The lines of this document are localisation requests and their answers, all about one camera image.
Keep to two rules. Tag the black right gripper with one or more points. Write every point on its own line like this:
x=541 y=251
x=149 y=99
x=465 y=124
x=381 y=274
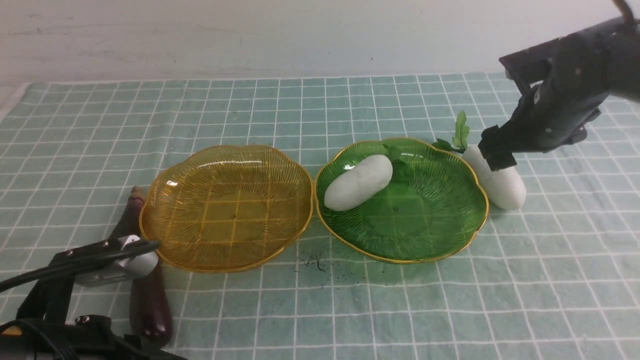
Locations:
x=562 y=84

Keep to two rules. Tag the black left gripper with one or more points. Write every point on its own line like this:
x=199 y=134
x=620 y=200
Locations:
x=49 y=298

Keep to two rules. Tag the white radish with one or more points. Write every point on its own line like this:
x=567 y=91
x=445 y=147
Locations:
x=362 y=181
x=505 y=188

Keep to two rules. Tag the dark purple eggplant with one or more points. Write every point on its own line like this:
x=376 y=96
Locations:
x=149 y=311
x=128 y=223

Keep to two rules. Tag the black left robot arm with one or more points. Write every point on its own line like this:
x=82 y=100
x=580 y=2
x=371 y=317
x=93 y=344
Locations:
x=40 y=331

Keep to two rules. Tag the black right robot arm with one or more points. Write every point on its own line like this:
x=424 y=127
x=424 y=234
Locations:
x=619 y=39

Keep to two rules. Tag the green plastic plate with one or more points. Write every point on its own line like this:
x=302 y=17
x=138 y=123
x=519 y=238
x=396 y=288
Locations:
x=433 y=207

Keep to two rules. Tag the green checkered tablecloth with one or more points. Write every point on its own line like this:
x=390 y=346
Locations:
x=556 y=280

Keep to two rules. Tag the amber plastic plate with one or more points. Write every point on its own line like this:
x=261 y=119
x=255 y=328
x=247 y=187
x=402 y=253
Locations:
x=228 y=208

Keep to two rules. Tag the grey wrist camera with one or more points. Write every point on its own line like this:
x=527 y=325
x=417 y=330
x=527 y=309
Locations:
x=116 y=260

